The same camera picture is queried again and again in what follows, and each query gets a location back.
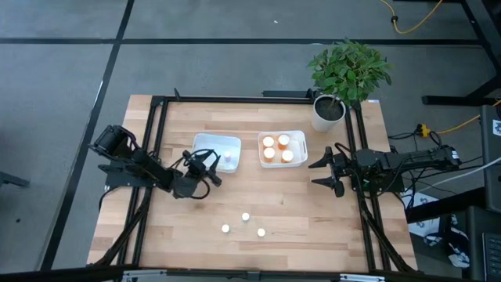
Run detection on yellow cable with plug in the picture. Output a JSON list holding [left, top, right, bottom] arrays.
[[416, 99, 501, 137]]

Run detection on white plastic bin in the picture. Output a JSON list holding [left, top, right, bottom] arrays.
[[257, 130, 309, 169], [192, 132, 243, 175]]

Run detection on black bar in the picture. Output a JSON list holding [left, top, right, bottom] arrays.
[[261, 89, 319, 99]]

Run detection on silver aluminium bracket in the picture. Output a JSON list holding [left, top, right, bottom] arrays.
[[121, 269, 168, 282], [339, 273, 387, 282]]

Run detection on white cable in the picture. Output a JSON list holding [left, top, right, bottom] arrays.
[[414, 156, 501, 193]]

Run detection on white plant pot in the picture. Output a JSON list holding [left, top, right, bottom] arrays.
[[311, 93, 347, 133]]

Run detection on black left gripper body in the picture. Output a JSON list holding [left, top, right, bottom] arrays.
[[182, 150, 207, 179]]

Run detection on black desk beam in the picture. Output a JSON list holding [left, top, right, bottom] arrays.
[[405, 186, 486, 224]]

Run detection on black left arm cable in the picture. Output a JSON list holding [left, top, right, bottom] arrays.
[[171, 147, 216, 201]]

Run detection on green leafy plant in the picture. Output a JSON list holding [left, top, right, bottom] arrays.
[[306, 38, 393, 107]]

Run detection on black equipment box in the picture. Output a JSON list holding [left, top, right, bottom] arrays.
[[465, 206, 501, 282]]

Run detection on black desk leg frame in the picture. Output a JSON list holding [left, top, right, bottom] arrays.
[[421, 0, 501, 107]]

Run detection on black cabinet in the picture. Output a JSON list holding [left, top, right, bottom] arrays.
[[480, 104, 501, 212]]

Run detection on black chair foot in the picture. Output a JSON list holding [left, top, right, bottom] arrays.
[[0, 171, 31, 188]]

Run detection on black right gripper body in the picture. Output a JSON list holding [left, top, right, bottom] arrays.
[[332, 151, 355, 185]]

